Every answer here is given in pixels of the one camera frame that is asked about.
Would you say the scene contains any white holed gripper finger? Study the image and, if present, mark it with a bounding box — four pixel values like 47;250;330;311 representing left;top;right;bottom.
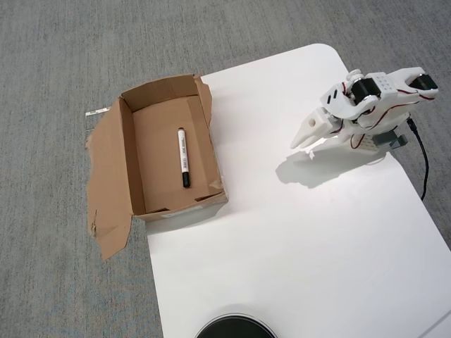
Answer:
289;108;335;149

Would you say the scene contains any white gripper body with slots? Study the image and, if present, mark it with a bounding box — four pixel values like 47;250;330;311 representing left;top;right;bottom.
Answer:
319;80;382;120

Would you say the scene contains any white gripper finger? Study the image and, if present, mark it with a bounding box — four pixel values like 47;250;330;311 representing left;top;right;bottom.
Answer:
298;120;345;149

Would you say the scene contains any white marker pen black cap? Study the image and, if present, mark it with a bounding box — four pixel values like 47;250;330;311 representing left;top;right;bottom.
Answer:
176;127;192;189

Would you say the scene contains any open brown cardboard box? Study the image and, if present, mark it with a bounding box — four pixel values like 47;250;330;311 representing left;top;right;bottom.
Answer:
83;73;230;262

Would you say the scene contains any grey table clamp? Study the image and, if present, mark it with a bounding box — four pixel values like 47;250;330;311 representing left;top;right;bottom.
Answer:
373;129;409;151

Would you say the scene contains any black round disc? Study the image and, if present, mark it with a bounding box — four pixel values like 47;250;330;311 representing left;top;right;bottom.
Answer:
194;312;280;338

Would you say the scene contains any black power cable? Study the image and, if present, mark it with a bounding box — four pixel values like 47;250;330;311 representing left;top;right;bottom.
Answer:
406;118;430;202

